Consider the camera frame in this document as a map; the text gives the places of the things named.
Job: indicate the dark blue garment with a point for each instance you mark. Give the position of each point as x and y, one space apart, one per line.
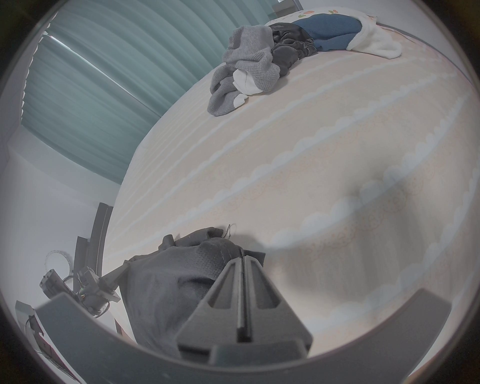
330 32

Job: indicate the black garment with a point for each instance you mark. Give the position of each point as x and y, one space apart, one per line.
292 48

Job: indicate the white printed pillow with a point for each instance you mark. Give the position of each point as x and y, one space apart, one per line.
318 13

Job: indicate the black T-shirt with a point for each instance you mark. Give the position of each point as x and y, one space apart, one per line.
165 285

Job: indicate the grey garment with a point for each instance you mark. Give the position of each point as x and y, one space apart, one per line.
243 67

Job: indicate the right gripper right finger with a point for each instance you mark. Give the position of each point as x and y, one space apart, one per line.
273 318

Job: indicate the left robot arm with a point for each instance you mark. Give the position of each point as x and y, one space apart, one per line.
56 285

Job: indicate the black chest of drawers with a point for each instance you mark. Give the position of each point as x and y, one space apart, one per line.
99 232

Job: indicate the bed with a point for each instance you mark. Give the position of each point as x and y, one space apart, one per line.
318 168

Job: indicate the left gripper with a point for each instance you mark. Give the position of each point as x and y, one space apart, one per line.
95 288

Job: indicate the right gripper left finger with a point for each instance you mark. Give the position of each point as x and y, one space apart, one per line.
213 318

